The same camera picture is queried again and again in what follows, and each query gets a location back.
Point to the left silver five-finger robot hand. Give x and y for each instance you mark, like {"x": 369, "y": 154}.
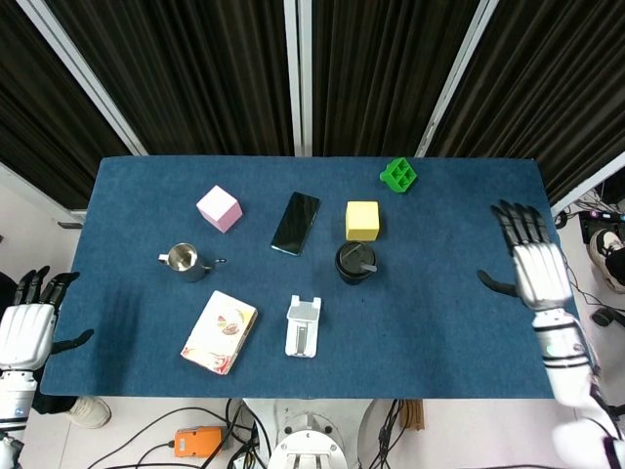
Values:
{"x": 24, "y": 332}

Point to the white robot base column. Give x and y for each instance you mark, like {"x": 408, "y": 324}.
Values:
{"x": 307, "y": 439}

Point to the stainless steel gooseneck pitcher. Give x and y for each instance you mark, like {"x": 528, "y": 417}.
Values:
{"x": 188, "y": 271}

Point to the black smartphone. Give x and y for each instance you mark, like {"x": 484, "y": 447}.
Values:
{"x": 295, "y": 222}

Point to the brown wooden piece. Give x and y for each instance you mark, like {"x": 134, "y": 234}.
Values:
{"x": 412, "y": 415}

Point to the green plastic grid block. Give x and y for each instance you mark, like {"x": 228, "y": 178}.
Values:
{"x": 388, "y": 174}

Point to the blue fabric tablecloth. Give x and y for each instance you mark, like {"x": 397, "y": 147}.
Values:
{"x": 415, "y": 342}

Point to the orange handheld device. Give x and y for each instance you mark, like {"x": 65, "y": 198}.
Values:
{"x": 200, "y": 442}

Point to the white frame post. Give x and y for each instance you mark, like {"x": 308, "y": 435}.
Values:
{"x": 454, "y": 78}
{"x": 83, "y": 73}
{"x": 298, "y": 78}
{"x": 591, "y": 181}

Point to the black and white sneaker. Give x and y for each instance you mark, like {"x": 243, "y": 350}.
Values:
{"x": 608, "y": 254}

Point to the white folding phone stand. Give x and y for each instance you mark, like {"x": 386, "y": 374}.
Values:
{"x": 293, "y": 342}

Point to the pink foam cube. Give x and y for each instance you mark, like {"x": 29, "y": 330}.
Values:
{"x": 220, "y": 210}

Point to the dark pleated curtain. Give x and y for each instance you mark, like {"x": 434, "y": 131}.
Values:
{"x": 195, "y": 73}
{"x": 39, "y": 98}
{"x": 381, "y": 73}
{"x": 552, "y": 88}

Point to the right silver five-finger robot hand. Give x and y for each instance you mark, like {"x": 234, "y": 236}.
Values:
{"x": 542, "y": 273}

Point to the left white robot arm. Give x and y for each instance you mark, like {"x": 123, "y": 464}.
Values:
{"x": 14, "y": 415}

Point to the black lidded coffee cup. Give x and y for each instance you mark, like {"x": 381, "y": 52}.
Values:
{"x": 349, "y": 259}

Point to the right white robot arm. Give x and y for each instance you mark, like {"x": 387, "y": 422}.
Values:
{"x": 566, "y": 361}

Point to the printed snack carton box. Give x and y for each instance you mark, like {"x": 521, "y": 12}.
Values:
{"x": 215, "y": 337}

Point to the yellow foam cube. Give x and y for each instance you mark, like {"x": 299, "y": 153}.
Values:
{"x": 361, "y": 220}

